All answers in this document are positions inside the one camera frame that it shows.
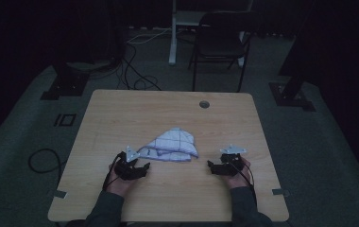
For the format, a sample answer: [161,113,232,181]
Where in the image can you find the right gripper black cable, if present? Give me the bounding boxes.
[231,161,258,202]

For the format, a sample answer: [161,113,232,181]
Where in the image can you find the black stand with base plate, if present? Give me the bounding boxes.
[268,0,327,113]
[40,60,91,101]

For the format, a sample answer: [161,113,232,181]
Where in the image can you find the black floor cables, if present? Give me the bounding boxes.
[116,42,163,92]

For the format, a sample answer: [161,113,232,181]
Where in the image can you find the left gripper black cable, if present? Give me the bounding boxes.
[102,153,123,192]

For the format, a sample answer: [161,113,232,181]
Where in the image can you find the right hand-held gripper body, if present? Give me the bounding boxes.
[214,144,248,177]

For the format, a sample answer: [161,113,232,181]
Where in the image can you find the grey tape piece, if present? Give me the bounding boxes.
[271,187,291,197]
[53,188,70,201]

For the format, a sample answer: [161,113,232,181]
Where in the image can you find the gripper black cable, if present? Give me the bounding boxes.
[231,161,258,202]
[102,153,123,192]

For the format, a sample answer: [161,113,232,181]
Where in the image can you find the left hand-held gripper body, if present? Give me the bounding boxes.
[114,145,147,182]

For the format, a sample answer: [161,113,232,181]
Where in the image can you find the black folding chair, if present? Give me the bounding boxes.
[187,10,255,94]

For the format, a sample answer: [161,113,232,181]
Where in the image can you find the person's right hand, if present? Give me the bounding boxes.
[222,156,253,190]

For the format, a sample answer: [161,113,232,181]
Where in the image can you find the white floor cable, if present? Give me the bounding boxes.
[126,27,173,45]

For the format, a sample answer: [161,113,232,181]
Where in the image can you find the looped black floor cable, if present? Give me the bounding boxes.
[27,148,64,183]

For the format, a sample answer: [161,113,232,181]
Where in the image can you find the person's left hand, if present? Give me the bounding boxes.
[106,164,132,199]

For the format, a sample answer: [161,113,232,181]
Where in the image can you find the white quilted cloth purple trim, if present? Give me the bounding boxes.
[137,127,199,163]

